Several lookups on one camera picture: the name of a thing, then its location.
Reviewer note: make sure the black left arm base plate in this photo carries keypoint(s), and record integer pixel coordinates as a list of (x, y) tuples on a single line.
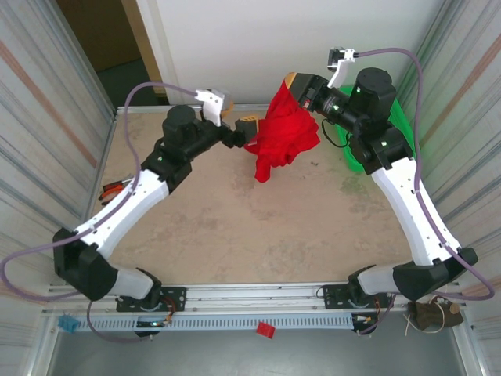
[(176, 297)]

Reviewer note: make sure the red t-shirt with bear print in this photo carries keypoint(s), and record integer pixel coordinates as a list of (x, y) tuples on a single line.
[(285, 133)]

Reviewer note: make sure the brown wooden board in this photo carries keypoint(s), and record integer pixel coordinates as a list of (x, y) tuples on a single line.
[(102, 31)]

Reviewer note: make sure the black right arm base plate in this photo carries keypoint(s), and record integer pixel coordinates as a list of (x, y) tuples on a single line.
[(332, 295)]

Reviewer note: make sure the small red plastic block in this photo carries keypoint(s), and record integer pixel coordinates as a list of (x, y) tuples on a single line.
[(266, 330)]

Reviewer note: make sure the green plastic basket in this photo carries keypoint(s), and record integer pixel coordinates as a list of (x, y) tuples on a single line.
[(352, 162)]

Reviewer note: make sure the wide aluminium extrusion rail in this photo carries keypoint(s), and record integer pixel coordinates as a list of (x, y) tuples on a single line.
[(254, 293)]

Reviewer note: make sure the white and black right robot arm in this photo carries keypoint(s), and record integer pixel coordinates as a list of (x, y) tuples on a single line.
[(411, 203)]

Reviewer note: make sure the thin aluminium edge rail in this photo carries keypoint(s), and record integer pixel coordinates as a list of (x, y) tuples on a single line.
[(145, 109), (103, 164)]

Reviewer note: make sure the tan wooden door jamb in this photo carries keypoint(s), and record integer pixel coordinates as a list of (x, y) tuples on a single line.
[(145, 47)]

